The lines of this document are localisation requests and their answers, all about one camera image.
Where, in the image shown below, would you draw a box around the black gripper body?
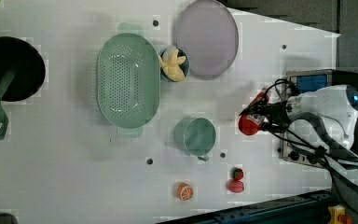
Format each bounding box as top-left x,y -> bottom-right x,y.
255,103 -> 290,127

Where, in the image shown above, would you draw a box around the red felt ketchup bottle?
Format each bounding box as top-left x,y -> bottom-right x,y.
238,88 -> 270,136

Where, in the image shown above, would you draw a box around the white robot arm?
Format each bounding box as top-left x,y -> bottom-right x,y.
250,85 -> 358,195

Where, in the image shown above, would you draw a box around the dark red toy strawberry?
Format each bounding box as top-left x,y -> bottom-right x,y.
232,168 -> 244,181

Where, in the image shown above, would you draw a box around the green mug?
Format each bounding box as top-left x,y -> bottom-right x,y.
173,117 -> 216,161

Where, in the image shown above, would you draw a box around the pink toy strawberry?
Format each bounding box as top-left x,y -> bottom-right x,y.
227,180 -> 244,193

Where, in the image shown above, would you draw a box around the round lilac plate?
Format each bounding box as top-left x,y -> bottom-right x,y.
175,0 -> 239,79

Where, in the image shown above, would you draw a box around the yellow red emergency button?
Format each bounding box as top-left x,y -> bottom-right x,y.
328,205 -> 353,224

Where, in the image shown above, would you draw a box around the yellow toy banana bunch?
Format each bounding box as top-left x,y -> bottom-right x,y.
159,47 -> 186,82

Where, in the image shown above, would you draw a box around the orange slice toy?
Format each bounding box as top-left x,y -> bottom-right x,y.
176,183 -> 194,201

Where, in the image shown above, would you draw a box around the green perforated colander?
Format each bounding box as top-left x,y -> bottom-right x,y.
96,22 -> 160,138

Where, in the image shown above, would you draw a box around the black round pan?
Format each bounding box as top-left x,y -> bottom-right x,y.
0,36 -> 47,102

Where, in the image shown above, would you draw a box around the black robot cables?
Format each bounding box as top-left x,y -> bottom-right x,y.
262,77 -> 358,218

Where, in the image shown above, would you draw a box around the blue metal frame rail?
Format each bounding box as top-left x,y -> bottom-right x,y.
159,190 -> 337,224

